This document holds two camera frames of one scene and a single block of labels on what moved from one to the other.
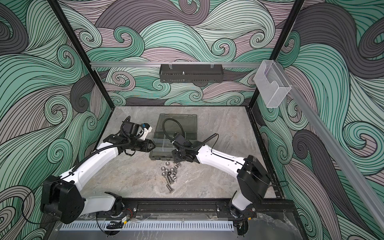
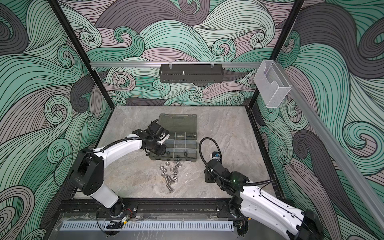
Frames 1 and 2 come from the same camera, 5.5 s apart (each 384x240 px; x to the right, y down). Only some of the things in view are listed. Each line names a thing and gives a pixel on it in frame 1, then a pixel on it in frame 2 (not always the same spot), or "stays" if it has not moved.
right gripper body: [178, 156] → [209, 178]
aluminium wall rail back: [119, 64] stays
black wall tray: [191, 73] stays
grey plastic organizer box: [168, 124] stays
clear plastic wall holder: [272, 83] stays
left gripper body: [140, 145] → [158, 148]
